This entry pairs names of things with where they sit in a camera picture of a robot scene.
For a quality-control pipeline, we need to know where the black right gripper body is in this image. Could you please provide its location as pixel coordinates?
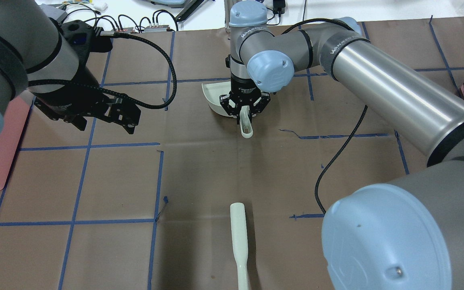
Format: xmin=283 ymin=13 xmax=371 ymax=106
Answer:
xmin=230 ymin=76 xmax=271 ymax=117

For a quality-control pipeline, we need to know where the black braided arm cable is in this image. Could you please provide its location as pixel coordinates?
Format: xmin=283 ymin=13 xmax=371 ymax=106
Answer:
xmin=315 ymin=105 xmax=368 ymax=214

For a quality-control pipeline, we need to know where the pink plastic bin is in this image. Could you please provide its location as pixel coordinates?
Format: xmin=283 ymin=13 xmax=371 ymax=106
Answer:
xmin=0 ymin=97 xmax=31 ymax=190

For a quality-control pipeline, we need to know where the pale green hand brush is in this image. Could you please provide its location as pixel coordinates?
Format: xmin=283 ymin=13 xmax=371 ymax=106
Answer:
xmin=230 ymin=202 xmax=250 ymax=290

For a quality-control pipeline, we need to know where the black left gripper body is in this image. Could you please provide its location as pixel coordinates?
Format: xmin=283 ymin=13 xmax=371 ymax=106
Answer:
xmin=33 ymin=79 xmax=141 ymax=134

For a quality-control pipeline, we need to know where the pale green plastic dustpan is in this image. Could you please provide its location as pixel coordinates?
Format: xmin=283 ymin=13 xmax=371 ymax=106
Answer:
xmin=201 ymin=81 xmax=254 ymax=139

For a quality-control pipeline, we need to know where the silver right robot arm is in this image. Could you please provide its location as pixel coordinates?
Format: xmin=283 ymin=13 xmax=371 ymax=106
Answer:
xmin=220 ymin=1 xmax=464 ymax=290

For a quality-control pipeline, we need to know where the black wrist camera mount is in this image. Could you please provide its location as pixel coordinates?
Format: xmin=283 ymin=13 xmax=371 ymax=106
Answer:
xmin=59 ymin=20 xmax=114 ymax=59

